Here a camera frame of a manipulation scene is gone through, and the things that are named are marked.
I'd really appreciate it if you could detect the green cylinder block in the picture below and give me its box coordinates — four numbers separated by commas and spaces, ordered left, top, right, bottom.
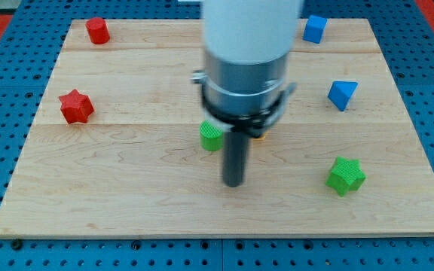
199, 120, 224, 151

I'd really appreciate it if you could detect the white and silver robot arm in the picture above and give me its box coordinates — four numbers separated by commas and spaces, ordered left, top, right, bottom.
193, 0, 304, 138

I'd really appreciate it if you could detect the green star block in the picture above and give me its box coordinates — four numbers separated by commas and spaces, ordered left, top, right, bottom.
325, 157, 366, 197

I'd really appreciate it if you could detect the red star block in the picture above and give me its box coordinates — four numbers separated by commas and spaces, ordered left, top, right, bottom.
59, 89, 94, 124

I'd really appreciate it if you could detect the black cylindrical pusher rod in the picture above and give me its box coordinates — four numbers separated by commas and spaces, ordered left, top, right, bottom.
222, 132, 249, 187

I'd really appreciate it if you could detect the yellow block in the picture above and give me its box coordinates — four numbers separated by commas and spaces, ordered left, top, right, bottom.
254, 132, 267, 141

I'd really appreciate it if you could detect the light wooden board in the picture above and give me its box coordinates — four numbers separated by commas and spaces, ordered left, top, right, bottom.
0, 19, 434, 239

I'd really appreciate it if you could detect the blue triangular prism block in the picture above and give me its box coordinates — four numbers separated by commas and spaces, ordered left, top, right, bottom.
327, 81, 358, 111

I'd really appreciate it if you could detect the blue cube block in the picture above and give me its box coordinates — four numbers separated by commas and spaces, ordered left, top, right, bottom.
302, 15, 328, 44

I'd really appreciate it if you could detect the red cylinder block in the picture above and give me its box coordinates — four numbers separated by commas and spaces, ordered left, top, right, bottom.
85, 17, 110, 44

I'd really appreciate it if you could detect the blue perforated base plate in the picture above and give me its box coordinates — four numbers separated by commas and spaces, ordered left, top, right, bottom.
0, 1, 434, 270

